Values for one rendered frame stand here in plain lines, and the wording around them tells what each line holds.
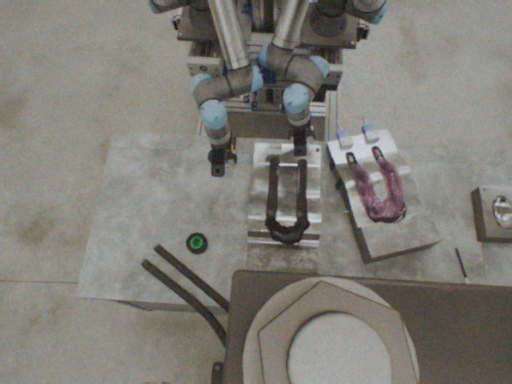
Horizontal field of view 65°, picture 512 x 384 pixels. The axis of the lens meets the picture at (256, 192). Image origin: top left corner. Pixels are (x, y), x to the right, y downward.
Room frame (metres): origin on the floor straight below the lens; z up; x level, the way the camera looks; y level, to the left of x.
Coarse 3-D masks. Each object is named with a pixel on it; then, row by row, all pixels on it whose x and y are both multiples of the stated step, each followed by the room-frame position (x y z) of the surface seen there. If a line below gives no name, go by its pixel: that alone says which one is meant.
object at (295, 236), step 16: (272, 160) 0.69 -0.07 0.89; (304, 160) 0.67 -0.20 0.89; (272, 176) 0.62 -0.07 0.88; (304, 176) 0.61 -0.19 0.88; (272, 192) 0.56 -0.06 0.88; (304, 192) 0.54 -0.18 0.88; (272, 208) 0.48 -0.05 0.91; (304, 208) 0.47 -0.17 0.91; (272, 224) 0.43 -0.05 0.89; (304, 224) 0.41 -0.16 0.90; (288, 240) 0.37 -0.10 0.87
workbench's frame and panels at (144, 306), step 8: (128, 304) 0.25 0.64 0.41; (136, 304) 0.25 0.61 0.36; (144, 304) 0.25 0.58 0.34; (152, 304) 0.25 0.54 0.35; (160, 304) 0.24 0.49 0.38; (168, 304) 0.23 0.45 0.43; (176, 304) 0.23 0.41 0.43; (184, 304) 0.18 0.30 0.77; (216, 312) 0.21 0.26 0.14; (224, 312) 0.20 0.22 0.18
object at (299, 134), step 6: (294, 132) 0.68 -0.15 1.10; (300, 132) 0.68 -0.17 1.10; (306, 132) 0.68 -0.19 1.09; (294, 138) 0.67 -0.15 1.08; (300, 138) 0.66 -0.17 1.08; (306, 138) 0.66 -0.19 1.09; (294, 144) 0.65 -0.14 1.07; (300, 144) 0.65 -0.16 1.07; (306, 144) 0.65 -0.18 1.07; (294, 150) 0.64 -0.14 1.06; (300, 150) 0.63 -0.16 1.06; (306, 150) 0.63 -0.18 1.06
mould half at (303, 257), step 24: (264, 144) 0.76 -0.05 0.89; (288, 144) 0.75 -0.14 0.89; (264, 168) 0.66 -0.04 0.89; (288, 168) 0.65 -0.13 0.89; (312, 168) 0.64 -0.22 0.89; (264, 192) 0.56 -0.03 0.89; (288, 192) 0.55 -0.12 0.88; (312, 192) 0.54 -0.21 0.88; (264, 216) 0.45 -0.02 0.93; (288, 216) 0.44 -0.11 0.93; (312, 216) 0.43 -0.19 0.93; (264, 240) 0.38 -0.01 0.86; (312, 240) 0.36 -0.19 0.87; (264, 264) 0.29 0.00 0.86; (288, 264) 0.28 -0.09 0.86; (312, 264) 0.27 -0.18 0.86
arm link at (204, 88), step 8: (192, 80) 0.80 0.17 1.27; (200, 80) 0.78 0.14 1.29; (208, 80) 0.79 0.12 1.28; (216, 80) 0.78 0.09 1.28; (224, 80) 0.78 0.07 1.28; (192, 88) 0.77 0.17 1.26; (200, 88) 0.76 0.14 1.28; (208, 88) 0.75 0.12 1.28; (216, 88) 0.75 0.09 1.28; (224, 88) 0.75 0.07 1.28; (200, 96) 0.73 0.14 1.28; (208, 96) 0.73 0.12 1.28; (216, 96) 0.73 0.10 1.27; (224, 96) 0.74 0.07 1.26; (200, 104) 0.71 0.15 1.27
